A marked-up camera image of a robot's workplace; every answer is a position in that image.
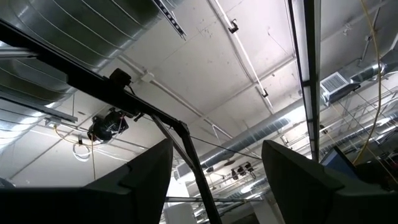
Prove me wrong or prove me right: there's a slim silver spiral duct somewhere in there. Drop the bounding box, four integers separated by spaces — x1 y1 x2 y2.
175 99 307 178

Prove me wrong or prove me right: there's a yellow hanging cable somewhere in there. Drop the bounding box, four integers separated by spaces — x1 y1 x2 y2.
353 0 385 166

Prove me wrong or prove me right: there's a blue screen monitor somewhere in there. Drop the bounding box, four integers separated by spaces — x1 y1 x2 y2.
319 145 360 180

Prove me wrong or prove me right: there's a white ceiling conduit pipe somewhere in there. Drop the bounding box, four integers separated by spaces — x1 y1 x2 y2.
208 0 276 113

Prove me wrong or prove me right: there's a white coiled ceiling cable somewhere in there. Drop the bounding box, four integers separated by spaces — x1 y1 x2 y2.
72 142 93 162

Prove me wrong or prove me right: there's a black overhead camera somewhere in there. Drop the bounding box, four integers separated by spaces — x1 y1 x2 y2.
108 67 133 90

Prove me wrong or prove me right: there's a silver ceiling strut channel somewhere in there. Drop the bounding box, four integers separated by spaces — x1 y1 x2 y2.
152 0 187 41

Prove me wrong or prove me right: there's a silver branch air duct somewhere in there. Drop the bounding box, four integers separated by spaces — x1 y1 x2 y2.
349 40 398 83

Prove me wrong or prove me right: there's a white ceiling air vent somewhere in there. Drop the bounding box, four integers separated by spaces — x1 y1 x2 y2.
319 71 361 105

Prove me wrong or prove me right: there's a black ceiling cable reel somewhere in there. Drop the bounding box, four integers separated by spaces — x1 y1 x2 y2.
86 107 130 144

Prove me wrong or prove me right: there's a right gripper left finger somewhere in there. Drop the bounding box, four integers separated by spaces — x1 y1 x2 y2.
83 138 174 224

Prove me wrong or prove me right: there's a long linear ceiling light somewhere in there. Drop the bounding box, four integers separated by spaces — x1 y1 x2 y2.
285 0 323 162

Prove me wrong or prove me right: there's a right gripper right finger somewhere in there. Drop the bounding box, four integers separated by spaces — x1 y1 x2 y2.
261 139 358 224

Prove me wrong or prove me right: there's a large silver spiral air duct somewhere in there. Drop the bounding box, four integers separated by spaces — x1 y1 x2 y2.
0 0 184 150

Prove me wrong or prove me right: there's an orange reel cord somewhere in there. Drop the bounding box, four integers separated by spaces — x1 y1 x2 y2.
53 124 98 181

